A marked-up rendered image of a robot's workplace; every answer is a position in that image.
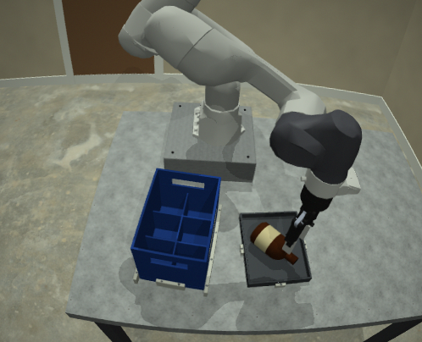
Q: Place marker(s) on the brown glass bottle with cream label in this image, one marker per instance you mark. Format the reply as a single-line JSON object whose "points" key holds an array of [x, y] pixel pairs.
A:
{"points": [[271, 241]]}

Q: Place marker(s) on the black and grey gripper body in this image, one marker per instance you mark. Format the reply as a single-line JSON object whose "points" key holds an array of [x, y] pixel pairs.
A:
{"points": [[312, 203]]}

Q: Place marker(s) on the dark blue divided crate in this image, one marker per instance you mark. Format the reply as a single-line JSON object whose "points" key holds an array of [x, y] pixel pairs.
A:
{"points": [[159, 230]]}

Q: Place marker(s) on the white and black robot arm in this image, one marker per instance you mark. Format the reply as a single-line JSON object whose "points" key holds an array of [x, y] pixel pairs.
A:
{"points": [[304, 134]]}

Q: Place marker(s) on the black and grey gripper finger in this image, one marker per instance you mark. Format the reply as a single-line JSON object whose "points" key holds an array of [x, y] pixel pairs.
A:
{"points": [[295, 230], [307, 227]]}

